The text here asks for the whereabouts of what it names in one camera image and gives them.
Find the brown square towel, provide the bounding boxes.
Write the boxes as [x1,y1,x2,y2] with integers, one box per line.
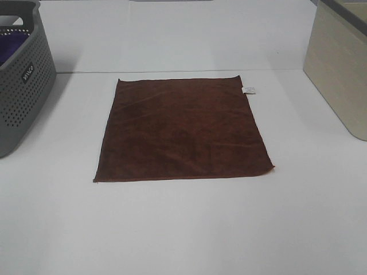
[94,76,274,182]

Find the grey perforated plastic basket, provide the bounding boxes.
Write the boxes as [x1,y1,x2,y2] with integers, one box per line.
[1,1,56,157]

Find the beige storage box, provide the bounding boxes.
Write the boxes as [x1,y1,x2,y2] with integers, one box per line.
[303,1,366,140]

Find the purple cloth in basket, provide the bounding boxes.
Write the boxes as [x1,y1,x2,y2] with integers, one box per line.
[0,33,28,65]

